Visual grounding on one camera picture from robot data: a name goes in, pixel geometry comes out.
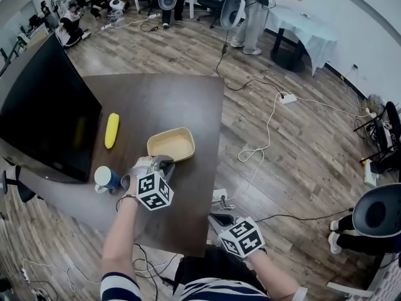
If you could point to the tan rectangular tray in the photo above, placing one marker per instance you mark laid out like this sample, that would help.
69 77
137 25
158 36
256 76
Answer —
170 146

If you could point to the person's left forearm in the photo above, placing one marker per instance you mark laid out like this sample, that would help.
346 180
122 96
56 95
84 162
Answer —
120 237

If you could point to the person's right forearm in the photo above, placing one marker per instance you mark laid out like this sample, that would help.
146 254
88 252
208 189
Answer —
272 274

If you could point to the table with pale blue cloth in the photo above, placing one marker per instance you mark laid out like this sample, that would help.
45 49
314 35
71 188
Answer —
307 33

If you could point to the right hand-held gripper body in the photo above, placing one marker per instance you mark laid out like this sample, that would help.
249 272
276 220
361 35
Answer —
242 237

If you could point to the person's black shorts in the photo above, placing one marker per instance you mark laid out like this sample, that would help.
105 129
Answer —
200 265

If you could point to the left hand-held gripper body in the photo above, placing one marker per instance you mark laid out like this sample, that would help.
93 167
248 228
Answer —
155 191

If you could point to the pink checkered cloth table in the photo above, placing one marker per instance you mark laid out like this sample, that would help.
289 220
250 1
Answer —
390 281

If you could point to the black monitor screen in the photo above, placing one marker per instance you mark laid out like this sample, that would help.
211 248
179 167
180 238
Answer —
47 111

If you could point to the white power strip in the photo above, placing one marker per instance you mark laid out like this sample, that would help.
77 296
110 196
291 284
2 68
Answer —
25 274
220 195
288 99

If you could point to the dark wooden table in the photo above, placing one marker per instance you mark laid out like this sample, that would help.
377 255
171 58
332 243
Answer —
175 105

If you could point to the person's left hand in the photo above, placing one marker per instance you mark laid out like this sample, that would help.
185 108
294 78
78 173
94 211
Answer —
134 185

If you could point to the yellow corn cob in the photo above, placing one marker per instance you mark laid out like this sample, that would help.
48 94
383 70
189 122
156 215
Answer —
112 130

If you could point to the blue and white mug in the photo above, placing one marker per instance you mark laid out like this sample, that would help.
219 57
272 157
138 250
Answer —
105 177

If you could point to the person's striped shirt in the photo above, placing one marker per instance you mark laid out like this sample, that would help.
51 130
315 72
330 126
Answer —
219 292

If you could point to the black frame chair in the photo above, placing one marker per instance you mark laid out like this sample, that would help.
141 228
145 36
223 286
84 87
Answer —
382 136

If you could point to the black office chair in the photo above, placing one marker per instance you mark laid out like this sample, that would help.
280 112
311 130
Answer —
213 2
18 183

